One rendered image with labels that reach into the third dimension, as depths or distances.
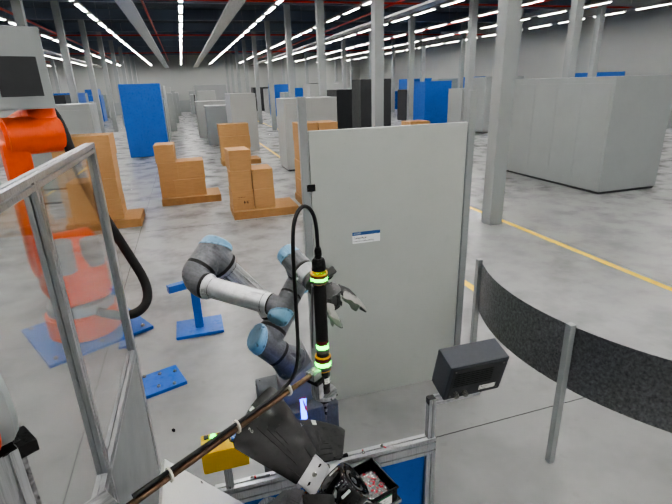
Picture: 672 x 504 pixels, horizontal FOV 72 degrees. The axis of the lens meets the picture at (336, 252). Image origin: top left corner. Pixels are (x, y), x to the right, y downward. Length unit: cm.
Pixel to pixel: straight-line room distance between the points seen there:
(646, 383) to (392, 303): 159
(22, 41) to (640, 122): 1013
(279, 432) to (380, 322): 221
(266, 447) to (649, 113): 1065
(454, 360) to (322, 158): 159
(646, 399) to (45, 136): 473
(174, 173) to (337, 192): 748
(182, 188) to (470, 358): 891
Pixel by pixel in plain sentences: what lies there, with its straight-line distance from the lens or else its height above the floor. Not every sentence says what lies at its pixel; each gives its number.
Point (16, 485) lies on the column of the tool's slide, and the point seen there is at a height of 174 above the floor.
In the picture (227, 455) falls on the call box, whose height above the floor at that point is 105.
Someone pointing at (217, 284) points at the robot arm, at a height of 162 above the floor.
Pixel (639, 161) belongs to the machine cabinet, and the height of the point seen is 60.
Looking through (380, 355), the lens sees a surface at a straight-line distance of 362.
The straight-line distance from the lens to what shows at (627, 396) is 298.
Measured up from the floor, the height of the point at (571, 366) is 70.
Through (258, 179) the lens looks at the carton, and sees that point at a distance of 866.
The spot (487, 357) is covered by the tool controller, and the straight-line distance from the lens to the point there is 197.
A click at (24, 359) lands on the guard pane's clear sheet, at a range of 137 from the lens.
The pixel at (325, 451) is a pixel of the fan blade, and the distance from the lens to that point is 158.
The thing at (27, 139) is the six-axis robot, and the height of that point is 191.
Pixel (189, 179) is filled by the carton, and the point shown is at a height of 49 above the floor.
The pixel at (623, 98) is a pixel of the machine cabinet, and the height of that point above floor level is 185.
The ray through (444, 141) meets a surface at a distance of 327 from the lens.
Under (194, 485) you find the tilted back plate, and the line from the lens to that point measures 141.
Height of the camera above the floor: 226
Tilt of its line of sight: 20 degrees down
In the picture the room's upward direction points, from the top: 2 degrees counter-clockwise
